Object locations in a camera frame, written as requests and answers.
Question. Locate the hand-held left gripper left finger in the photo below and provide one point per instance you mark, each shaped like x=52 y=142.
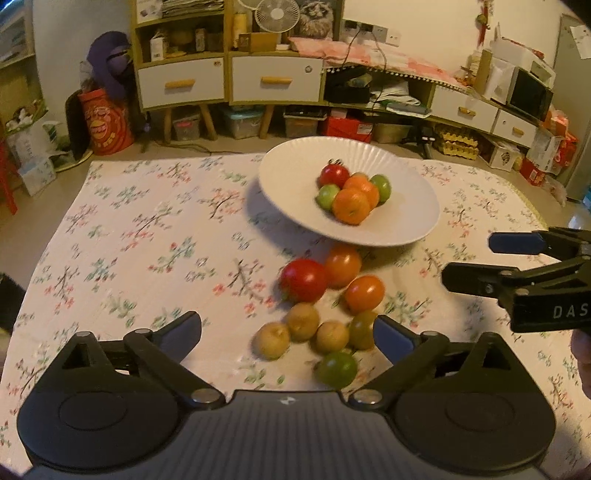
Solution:
x=182 y=337

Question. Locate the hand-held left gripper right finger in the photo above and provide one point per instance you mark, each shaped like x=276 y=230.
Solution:
x=392 y=339

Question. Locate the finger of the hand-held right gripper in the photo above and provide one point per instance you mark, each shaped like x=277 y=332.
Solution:
x=475 y=278
x=517 y=243

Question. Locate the brown-green tomato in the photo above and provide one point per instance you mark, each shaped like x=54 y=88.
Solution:
x=362 y=328

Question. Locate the orange tomato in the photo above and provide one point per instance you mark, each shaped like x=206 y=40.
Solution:
x=344 y=265
x=364 y=293

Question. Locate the yellow-brown longan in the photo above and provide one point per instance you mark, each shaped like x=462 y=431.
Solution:
x=331 y=335
x=272 y=340
x=302 y=321

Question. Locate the green tomato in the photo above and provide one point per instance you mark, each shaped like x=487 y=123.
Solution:
x=382 y=187
x=327 y=196
x=336 y=369

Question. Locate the large red tomato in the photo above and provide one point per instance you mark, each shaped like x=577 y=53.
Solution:
x=302 y=280

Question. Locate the large orange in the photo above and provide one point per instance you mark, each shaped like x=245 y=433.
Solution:
x=351 y=206

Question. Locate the small orange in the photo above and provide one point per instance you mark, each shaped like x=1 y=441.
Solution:
x=364 y=185

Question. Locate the small red tomato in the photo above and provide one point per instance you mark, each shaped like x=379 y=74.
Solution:
x=333 y=176

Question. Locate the white ribbed plate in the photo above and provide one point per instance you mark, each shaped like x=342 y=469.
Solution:
x=286 y=184

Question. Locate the person's right hand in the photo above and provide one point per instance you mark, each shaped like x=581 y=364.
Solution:
x=585 y=364

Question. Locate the small red cardboard box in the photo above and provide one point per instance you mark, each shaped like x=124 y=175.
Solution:
x=535 y=170

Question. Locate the white printed cardboard box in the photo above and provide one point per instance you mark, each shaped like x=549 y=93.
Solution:
x=503 y=157

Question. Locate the floral tablecloth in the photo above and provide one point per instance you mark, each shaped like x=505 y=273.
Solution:
x=138 y=258

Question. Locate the stack of egg cartons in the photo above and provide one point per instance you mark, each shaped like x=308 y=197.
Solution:
x=455 y=143

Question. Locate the small white drawer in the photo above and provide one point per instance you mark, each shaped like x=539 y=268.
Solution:
x=445 y=99
x=504 y=124

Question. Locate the black tripod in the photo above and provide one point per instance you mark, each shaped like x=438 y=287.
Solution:
x=421 y=141

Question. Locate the grey refrigerator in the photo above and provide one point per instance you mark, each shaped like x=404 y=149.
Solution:
x=572 y=106

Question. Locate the black and white microwave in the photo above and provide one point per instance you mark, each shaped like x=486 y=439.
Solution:
x=528 y=94

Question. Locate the low yellow wooden cabinet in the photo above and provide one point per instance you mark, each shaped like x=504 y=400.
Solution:
x=427 y=104

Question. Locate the beige box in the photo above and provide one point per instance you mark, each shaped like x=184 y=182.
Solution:
x=392 y=133

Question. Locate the black garment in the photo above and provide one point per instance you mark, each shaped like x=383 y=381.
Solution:
x=9 y=300

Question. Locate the large red cardboard box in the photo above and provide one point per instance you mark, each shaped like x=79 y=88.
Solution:
x=344 y=129

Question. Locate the clear storage box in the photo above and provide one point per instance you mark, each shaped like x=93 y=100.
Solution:
x=184 y=127
x=302 y=124

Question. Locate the blue tissue box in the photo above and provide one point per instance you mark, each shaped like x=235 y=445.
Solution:
x=37 y=174

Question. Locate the teal-lid storage box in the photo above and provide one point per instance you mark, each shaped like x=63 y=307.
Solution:
x=242 y=123

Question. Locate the red printed bag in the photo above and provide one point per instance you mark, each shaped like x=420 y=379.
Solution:
x=105 y=124

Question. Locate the red hanging ornament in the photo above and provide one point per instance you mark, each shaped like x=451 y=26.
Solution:
x=483 y=18

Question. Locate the black flat panel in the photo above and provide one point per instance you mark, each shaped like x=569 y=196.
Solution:
x=74 y=129

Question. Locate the pink patterned cloth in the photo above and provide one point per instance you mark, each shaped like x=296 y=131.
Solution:
x=369 y=55

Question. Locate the white plastic bag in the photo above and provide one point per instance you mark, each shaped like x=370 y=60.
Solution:
x=34 y=138

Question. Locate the yellow wooden shelf cabinet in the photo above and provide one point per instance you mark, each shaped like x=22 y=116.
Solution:
x=227 y=69

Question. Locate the white carton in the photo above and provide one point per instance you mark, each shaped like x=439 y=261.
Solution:
x=157 y=46

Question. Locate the purple plush toy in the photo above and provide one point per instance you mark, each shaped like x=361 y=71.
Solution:
x=111 y=50

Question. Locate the wooden bookshelf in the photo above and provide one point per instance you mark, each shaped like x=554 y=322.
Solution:
x=16 y=92

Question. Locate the yellow bowl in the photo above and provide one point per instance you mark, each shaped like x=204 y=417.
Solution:
x=181 y=39

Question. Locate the framed cat picture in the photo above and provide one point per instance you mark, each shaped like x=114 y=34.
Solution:
x=318 y=18

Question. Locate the brown cardboard box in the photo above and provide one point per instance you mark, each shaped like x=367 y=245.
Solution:
x=258 y=41

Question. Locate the yellow bottle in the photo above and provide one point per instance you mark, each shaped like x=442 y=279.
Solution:
x=239 y=28

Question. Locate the white box grey print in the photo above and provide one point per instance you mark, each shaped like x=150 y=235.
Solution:
x=150 y=9

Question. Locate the small white desk fan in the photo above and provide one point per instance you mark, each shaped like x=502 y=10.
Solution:
x=276 y=14

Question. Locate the stack of papers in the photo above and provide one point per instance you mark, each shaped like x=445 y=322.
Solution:
x=191 y=5

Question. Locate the large white fan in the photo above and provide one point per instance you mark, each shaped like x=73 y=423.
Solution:
x=244 y=3

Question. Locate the white wall socket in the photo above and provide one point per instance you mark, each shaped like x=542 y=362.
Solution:
x=362 y=28
x=379 y=32

